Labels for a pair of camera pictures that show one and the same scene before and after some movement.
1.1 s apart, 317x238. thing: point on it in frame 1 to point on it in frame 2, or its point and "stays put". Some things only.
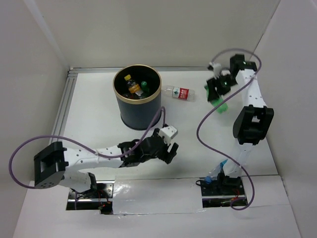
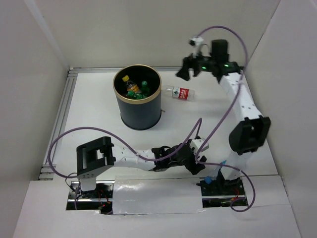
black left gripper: (172, 153) to (197, 167)
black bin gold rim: (137, 89) stays put
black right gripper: (213, 94) to (188, 62)
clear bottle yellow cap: (133, 87) stays put
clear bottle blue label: (212, 175) stays put
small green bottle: (216, 103) to (136, 95)
